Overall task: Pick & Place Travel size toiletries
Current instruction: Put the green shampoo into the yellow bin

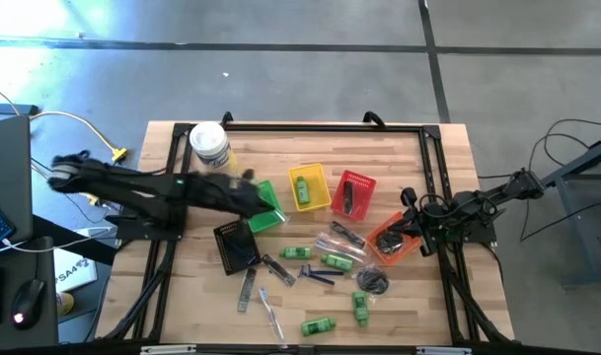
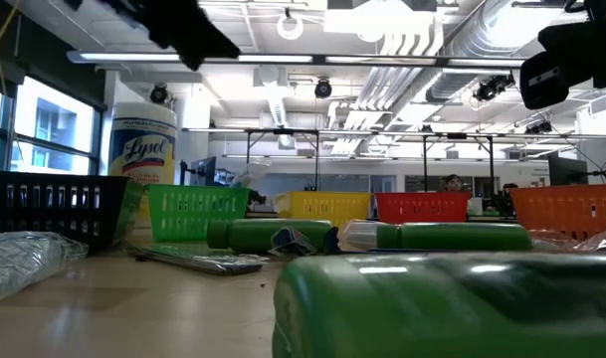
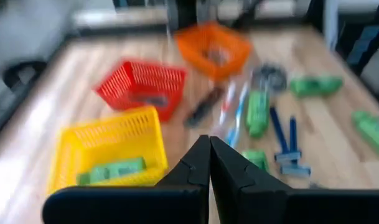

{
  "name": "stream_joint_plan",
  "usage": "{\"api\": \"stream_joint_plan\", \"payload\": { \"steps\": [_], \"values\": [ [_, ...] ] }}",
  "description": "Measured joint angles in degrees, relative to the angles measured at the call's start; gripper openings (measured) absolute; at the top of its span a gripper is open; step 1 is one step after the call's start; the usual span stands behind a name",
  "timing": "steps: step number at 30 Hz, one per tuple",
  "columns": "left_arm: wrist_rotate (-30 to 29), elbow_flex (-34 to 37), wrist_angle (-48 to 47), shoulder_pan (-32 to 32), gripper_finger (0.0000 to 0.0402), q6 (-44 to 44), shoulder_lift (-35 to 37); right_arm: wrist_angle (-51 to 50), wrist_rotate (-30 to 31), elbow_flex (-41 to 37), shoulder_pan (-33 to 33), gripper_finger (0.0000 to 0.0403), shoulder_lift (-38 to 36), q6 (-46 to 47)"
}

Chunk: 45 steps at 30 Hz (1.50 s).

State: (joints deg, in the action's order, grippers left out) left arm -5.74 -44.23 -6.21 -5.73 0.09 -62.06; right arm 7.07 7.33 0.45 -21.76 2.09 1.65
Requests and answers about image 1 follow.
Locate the grey laptop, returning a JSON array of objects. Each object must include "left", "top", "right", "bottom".
[{"left": 0, "top": 114, "right": 35, "bottom": 247}]

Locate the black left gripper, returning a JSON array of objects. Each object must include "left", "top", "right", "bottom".
[{"left": 195, "top": 170, "right": 275, "bottom": 221}]

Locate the small yellow object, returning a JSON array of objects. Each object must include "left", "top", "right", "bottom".
[{"left": 56, "top": 291, "right": 76, "bottom": 317}]

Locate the yellow cable with plug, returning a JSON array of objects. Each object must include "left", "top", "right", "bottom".
[{"left": 29, "top": 110, "right": 129, "bottom": 164}]

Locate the red and blue toothbrush pack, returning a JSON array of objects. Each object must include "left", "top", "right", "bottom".
[{"left": 315, "top": 232, "right": 371, "bottom": 262}]

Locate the orange plastic basket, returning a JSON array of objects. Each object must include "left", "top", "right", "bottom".
[{"left": 364, "top": 211, "right": 422, "bottom": 267}]

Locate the silver bracket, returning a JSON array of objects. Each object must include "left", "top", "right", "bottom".
[
  {"left": 140, "top": 344, "right": 197, "bottom": 355},
  {"left": 416, "top": 346, "right": 473, "bottom": 355}
]

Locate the black computer mouse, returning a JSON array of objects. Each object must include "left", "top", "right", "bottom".
[{"left": 10, "top": 277, "right": 47, "bottom": 331}]

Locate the yellow plastic basket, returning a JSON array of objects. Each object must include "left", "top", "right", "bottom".
[{"left": 287, "top": 162, "right": 334, "bottom": 214}]

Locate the red plastic basket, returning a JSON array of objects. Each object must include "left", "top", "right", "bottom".
[{"left": 330, "top": 170, "right": 378, "bottom": 222}]

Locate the black plastic basket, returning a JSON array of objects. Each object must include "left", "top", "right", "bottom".
[{"left": 212, "top": 219, "right": 263, "bottom": 276}]

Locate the green plastic basket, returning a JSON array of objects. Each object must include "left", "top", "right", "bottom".
[{"left": 245, "top": 179, "right": 287, "bottom": 234}]

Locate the green travel shampoo bottle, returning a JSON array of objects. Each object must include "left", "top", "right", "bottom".
[
  {"left": 321, "top": 252, "right": 355, "bottom": 273},
  {"left": 350, "top": 290, "right": 371, "bottom": 328},
  {"left": 278, "top": 246, "right": 313, "bottom": 261},
  {"left": 300, "top": 317, "right": 338, "bottom": 338},
  {"left": 295, "top": 176, "right": 313, "bottom": 206}
]

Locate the Lysol wipes canister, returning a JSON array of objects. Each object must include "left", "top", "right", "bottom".
[{"left": 188, "top": 120, "right": 239, "bottom": 175}]

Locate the white charging cable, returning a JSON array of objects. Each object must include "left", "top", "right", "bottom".
[{"left": 1, "top": 226, "right": 118, "bottom": 254}]

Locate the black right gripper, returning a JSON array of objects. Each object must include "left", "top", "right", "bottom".
[{"left": 389, "top": 186, "right": 457, "bottom": 257}]

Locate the dark desk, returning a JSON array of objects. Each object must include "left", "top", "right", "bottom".
[{"left": 0, "top": 236, "right": 59, "bottom": 352}]

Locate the black aluminium table frame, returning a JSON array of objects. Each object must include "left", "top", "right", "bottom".
[{"left": 95, "top": 110, "right": 516, "bottom": 346}]

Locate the black floor cable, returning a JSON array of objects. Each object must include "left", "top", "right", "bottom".
[{"left": 526, "top": 117, "right": 601, "bottom": 233}]

